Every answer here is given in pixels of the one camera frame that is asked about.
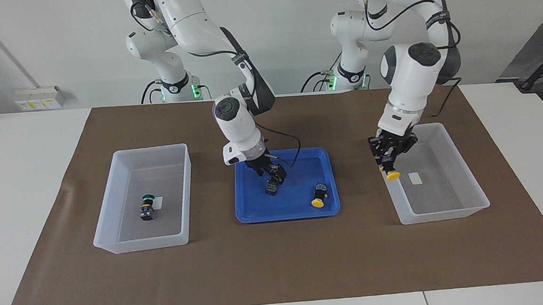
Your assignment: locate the black velcro cable strap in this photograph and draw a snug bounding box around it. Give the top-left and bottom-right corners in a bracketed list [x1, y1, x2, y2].
[365, 5, 389, 21]
[425, 12, 451, 26]
[231, 51, 252, 73]

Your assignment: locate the white wall socket strip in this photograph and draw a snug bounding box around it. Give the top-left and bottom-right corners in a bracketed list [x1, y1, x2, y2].
[15, 85, 67, 112]

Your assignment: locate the white wall cable conduit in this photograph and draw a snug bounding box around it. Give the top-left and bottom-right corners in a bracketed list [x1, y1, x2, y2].
[0, 0, 41, 90]

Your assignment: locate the brown paper mat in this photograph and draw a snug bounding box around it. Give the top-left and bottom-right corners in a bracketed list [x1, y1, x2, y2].
[0, 79, 543, 305]

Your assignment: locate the blue plastic tray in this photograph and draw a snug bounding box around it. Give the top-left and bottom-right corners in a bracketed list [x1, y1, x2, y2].
[232, 146, 342, 225]

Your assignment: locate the green push button yellow ring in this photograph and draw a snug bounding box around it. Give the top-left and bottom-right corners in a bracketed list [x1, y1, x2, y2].
[138, 193, 157, 222]

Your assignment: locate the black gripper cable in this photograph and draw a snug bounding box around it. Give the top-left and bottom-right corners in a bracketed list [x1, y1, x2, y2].
[129, 0, 303, 177]
[363, 0, 467, 122]

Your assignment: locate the black base cable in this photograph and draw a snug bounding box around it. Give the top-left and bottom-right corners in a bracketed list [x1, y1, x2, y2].
[299, 70, 332, 94]
[140, 80, 161, 104]

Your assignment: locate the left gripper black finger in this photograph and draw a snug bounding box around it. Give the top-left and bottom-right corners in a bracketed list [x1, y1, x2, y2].
[389, 136, 419, 167]
[370, 141, 385, 170]

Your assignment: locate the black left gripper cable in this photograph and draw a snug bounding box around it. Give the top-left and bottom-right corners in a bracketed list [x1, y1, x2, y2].
[363, 0, 467, 122]

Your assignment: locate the black stand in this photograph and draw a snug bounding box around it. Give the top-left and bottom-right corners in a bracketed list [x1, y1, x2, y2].
[512, 41, 543, 93]

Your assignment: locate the translucent white plastic box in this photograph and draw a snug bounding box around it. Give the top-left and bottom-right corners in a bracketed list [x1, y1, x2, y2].
[88, 143, 197, 256]
[370, 120, 492, 227]

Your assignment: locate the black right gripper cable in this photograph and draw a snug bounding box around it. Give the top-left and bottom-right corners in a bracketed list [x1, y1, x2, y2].
[129, 0, 303, 177]

